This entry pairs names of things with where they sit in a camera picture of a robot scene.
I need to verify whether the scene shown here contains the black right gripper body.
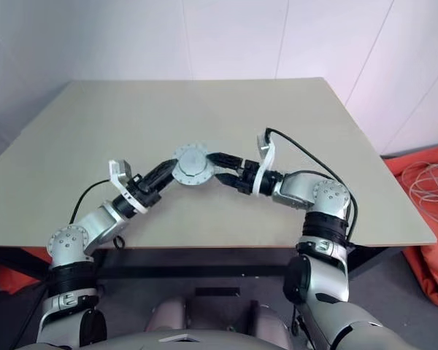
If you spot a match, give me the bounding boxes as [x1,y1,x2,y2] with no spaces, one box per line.
[234,159,261,197]

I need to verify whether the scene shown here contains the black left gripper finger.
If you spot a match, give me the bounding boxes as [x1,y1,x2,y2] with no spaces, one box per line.
[148,168,177,194]
[141,158,177,186]

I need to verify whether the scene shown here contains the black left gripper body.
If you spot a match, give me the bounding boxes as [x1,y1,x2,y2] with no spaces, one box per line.
[125,174,161,210]

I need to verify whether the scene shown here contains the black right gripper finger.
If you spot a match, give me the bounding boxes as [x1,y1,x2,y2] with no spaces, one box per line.
[215,172,242,191]
[207,150,245,171]

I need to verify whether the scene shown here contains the round metal disc part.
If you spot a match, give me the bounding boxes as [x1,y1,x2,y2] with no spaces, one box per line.
[172,141,215,187]

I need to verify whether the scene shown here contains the black rectangular plate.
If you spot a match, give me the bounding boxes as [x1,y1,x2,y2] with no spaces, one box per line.
[195,287,241,297]

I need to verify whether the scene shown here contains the dark rounded grey shape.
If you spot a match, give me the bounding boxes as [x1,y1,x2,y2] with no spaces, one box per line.
[250,302,293,350]
[147,297,187,333]

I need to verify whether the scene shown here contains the grey robot torso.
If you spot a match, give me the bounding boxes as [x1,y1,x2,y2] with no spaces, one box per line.
[21,330,337,350]

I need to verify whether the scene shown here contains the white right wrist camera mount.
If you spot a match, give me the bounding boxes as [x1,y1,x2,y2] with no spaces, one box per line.
[251,133,278,198]

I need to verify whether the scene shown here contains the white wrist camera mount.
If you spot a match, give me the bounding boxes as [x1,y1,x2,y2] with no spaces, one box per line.
[108,158,149,214]
[251,133,278,198]

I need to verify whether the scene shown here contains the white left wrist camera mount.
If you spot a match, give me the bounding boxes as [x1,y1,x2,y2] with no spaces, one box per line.
[108,158,149,214]

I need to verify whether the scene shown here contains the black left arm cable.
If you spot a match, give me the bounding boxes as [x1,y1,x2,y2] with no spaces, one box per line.
[68,178,127,251]

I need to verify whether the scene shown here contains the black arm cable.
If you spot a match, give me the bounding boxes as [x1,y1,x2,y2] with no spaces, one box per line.
[264,126,359,249]
[68,178,127,251]

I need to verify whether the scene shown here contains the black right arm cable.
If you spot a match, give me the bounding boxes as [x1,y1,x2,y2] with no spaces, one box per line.
[264,126,359,249]

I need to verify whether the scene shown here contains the black metal table frame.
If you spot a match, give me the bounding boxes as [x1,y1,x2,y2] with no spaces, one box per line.
[0,244,412,281]

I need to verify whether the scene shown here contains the white coiled cable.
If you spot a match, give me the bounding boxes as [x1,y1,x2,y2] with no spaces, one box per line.
[401,160,438,229]

